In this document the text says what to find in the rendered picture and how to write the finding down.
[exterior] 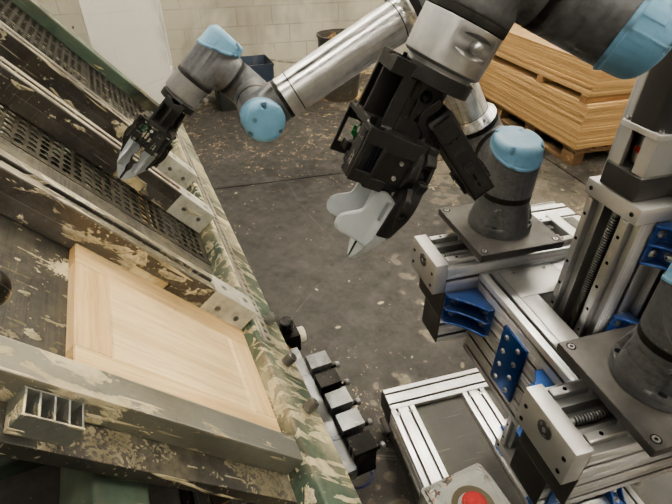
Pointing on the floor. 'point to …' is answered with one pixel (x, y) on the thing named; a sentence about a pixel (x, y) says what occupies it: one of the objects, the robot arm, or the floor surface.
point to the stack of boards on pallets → (555, 95)
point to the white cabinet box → (131, 40)
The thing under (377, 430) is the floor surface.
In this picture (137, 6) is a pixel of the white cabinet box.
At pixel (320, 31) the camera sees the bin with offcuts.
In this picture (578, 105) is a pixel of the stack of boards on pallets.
